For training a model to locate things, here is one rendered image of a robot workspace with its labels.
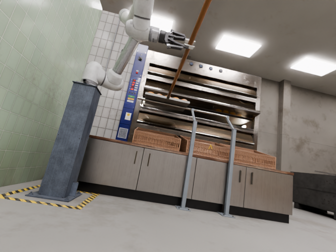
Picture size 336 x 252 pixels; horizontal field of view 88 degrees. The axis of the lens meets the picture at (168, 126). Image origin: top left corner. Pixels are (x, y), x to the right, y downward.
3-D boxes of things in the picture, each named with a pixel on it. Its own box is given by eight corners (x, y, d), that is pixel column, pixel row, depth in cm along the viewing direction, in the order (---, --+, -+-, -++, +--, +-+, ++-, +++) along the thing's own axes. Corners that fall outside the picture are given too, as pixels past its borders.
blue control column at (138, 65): (121, 174, 415) (140, 91, 460) (128, 175, 416) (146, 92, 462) (103, 186, 227) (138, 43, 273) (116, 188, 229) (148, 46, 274)
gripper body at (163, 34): (159, 34, 116) (173, 38, 117) (157, 45, 115) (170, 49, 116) (160, 26, 109) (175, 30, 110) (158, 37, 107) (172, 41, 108)
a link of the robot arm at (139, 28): (147, 44, 110) (151, 20, 102) (122, 37, 108) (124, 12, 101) (149, 40, 119) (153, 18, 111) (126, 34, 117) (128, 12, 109)
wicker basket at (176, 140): (133, 146, 243) (137, 126, 249) (172, 153, 249) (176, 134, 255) (131, 142, 196) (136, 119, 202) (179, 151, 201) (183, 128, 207)
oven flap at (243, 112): (143, 87, 248) (143, 95, 266) (260, 113, 265) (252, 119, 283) (144, 86, 249) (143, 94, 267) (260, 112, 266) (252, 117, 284)
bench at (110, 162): (89, 183, 228) (100, 140, 240) (261, 211, 252) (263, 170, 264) (72, 191, 173) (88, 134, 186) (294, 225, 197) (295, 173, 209)
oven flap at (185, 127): (136, 122, 251) (139, 110, 262) (253, 145, 269) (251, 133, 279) (136, 120, 247) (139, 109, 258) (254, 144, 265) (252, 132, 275)
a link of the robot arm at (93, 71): (79, 81, 174) (85, 61, 178) (97, 88, 185) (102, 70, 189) (83, 76, 161) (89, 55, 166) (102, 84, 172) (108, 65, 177)
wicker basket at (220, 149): (176, 154, 249) (179, 135, 254) (213, 161, 255) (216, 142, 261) (185, 152, 201) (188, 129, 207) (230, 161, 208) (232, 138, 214)
